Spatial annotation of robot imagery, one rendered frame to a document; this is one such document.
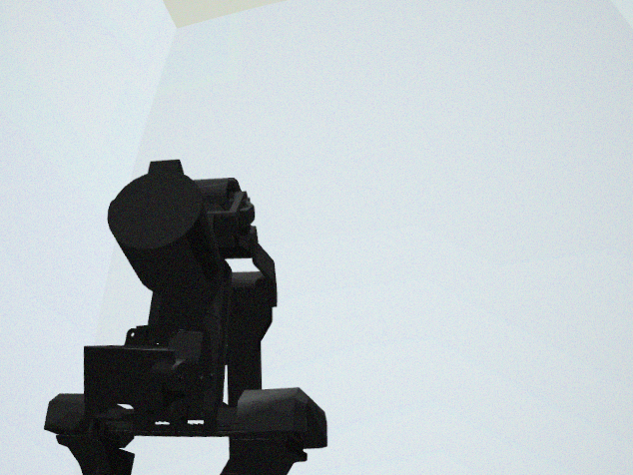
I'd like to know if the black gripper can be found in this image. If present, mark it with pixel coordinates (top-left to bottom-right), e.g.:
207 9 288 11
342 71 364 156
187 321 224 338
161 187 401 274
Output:
44 309 327 475

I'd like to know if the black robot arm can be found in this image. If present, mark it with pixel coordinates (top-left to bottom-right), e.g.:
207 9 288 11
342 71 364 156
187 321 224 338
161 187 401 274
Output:
83 160 277 410

